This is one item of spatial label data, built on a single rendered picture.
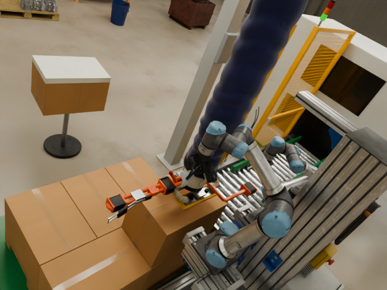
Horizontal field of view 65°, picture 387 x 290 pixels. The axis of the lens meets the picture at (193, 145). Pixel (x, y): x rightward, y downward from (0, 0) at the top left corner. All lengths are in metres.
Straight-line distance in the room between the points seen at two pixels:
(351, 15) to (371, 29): 0.80
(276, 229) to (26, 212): 1.73
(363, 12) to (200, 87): 9.32
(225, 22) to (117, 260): 2.22
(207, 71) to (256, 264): 1.98
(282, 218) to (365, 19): 10.90
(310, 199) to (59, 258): 1.59
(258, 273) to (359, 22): 10.76
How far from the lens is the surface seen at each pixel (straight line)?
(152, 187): 1.86
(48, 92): 3.04
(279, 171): 3.78
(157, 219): 2.05
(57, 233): 2.38
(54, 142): 3.80
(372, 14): 11.97
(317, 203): 1.57
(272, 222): 1.40
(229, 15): 3.05
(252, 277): 2.01
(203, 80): 3.25
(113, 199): 1.73
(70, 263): 2.26
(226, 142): 1.29
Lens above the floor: 2.51
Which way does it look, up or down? 35 degrees down
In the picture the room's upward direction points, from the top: 24 degrees clockwise
